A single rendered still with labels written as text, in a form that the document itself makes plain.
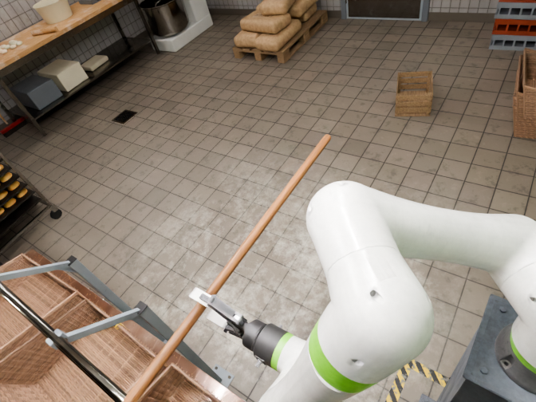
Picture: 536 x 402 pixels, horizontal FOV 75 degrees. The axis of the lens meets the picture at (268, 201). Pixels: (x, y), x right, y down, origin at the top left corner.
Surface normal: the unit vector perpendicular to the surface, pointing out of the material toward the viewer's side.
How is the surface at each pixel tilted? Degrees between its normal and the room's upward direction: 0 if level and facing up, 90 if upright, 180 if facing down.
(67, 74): 90
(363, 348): 70
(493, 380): 0
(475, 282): 0
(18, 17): 90
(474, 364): 0
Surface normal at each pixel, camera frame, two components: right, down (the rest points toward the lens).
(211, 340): -0.21, -0.66
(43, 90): 0.82, 0.29
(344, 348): -0.73, 0.30
